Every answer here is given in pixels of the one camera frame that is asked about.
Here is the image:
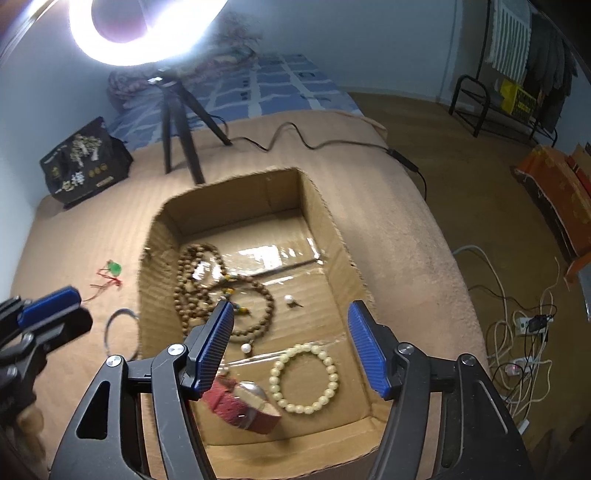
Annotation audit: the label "black power cable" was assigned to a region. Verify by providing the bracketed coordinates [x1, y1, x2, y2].
[203, 117, 428, 201]

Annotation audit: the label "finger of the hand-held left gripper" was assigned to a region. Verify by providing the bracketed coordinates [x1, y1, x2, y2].
[23, 307, 93, 354]
[0, 286, 83, 330]

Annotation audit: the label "blue patterned bed sheet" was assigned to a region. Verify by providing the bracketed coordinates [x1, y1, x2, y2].
[108, 53, 363, 151]

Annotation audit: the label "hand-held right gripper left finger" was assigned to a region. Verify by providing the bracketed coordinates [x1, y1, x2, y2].
[48, 300, 235, 480]

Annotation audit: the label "dark hanging clothes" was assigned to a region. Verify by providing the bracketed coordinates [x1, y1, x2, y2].
[522, 14, 578, 130]

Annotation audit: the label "black snack bag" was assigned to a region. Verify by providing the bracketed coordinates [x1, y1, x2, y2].
[39, 116, 134, 208]

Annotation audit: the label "black tripod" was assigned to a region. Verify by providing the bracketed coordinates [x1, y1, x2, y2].
[148, 69, 234, 185]

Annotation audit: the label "cardboard box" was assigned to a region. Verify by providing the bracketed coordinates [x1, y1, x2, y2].
[139, 167, 393, 480]

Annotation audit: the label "cream bead bracelet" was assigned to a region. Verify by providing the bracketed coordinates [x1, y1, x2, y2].
[269, 344, 339, 415]

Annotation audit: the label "black clothes rack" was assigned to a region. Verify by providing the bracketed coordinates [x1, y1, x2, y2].
[450, 0, 578, 146]

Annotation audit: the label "brown wooden bead necklace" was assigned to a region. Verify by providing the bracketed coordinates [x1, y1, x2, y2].
[173, 243, 275, 342]

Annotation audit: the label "folded pink quilt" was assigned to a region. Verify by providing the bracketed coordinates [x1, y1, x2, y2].
[107, 11, 264, 100]

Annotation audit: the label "green pendant with red cord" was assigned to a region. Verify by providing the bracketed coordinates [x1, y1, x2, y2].
[83, 261, 125, 303]

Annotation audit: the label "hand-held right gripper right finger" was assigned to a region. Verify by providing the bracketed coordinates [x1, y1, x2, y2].
[347, 300, 536, 480]

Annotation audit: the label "thin black bangle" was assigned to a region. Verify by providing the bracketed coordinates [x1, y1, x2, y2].
[104, 308, 140, 361]

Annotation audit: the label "striped towel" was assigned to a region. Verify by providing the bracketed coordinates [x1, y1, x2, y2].
[487, 0, 532, 84]

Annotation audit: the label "red strap watch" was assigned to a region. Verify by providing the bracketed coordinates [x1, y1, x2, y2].
[203, 376, 282, 435]

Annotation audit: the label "brown cardboard piece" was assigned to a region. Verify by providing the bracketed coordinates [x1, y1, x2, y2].
[566, 143, 591, 185]

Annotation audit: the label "yellow box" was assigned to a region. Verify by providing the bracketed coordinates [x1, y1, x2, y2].
[500, 79, 539, 116]

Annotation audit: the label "white power strip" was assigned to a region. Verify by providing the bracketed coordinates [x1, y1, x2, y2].
[515, 314, 555, 335]

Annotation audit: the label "power strip with cables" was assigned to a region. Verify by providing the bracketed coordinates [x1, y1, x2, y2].
[452, 247, 568, 435]

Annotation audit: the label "white ring light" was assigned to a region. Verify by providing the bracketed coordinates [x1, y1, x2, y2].
[69, 0, 229, 66]

